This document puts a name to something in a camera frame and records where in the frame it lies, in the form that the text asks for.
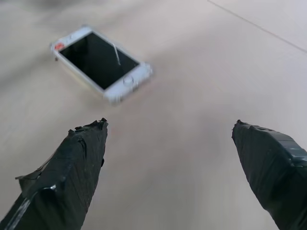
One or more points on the white smartphone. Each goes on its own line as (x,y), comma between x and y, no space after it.
(96,60)

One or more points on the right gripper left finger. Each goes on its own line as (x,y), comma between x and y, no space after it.
(62,179)

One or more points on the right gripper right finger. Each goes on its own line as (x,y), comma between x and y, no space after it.
(275,172)

